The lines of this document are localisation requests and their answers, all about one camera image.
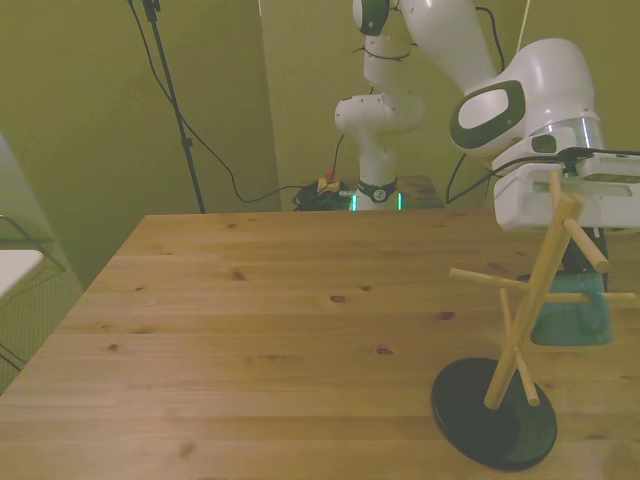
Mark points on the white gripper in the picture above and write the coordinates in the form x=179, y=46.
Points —
x=520, y=205

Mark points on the teal ceramic mug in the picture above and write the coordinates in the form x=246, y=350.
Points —
x=570, y=325

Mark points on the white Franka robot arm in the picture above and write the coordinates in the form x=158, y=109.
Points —
x=450, y=35

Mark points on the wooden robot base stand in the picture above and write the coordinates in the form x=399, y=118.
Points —
x=417, y=190

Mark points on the wooden mug tree black base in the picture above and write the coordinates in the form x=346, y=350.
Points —
x=552, y=255

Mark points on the yellow emergency stop button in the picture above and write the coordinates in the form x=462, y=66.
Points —
x=329, y=184

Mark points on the black tripod stand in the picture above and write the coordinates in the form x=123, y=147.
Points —
x=172, y=95

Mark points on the white side table top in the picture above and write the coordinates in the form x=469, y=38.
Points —
x=15, y=270

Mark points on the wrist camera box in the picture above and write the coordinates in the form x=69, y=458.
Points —
x=615, y=162

